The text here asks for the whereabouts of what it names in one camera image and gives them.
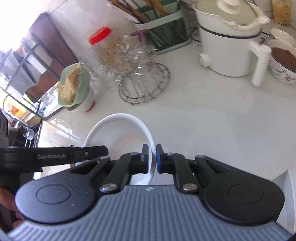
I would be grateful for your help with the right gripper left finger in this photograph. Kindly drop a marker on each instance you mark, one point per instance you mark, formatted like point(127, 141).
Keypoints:
point(110, 176)

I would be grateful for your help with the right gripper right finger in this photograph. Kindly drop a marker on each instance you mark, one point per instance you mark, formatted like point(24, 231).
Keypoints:
point(190, 176)

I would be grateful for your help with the white ceramic bowl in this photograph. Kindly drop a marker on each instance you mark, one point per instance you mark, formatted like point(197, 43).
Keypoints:
point(124, 133)

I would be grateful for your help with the person left hand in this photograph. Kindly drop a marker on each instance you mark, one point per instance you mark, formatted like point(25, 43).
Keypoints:
point(8, 201)

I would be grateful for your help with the stemmed glass on sink rack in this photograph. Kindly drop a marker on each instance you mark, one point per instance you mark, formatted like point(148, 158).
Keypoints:
point(28, 133)

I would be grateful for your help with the white drip tray with glasses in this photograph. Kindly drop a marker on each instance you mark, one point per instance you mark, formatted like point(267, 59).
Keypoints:
point(47, 106)

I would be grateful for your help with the white bowl under strainer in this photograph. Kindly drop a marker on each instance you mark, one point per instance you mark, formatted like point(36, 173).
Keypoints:
point(86, 105)

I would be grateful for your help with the green strainer with noodles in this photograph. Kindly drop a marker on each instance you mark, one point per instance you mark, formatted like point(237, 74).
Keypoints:
point(73, 85)

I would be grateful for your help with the dark wooden cutting board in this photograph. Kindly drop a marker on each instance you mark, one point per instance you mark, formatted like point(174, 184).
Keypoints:
point(43, 30)

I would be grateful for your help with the red lid plastic jar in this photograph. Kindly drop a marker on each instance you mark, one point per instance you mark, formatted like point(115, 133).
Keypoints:
point(108, 51)

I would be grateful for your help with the patterned bowl with brown food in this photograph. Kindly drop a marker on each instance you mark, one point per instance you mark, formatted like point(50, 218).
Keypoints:
point(282, 60)

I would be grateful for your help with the white electric cooking pot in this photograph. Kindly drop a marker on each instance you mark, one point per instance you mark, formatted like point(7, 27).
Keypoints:
point(230, 34)

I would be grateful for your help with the green chopstick holder caddy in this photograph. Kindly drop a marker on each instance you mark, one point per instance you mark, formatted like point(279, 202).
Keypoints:
point(160, 22)

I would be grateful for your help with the small white bowl behind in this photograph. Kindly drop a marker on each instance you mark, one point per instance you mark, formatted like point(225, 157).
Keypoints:
point(282, 35)

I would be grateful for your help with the yellow sponge pack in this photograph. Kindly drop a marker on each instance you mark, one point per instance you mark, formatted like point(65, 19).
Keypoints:
point(281, 11)

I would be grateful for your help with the wire glass holder rack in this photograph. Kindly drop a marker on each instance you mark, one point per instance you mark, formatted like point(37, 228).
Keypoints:
point(139, 77)

